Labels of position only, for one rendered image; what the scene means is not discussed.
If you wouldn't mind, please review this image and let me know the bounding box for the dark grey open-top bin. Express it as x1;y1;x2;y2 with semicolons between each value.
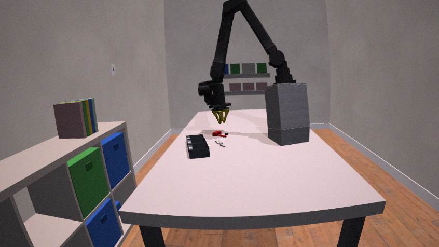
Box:
186;134;210;159

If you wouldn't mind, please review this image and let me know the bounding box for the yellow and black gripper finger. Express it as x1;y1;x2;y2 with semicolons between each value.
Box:
212;111;223;124
222;109;229;123

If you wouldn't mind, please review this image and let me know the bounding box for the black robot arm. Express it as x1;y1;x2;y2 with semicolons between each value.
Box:
198;0;296;106

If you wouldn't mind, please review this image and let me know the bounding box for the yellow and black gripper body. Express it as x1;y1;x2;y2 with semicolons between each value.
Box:
209;93;231;111

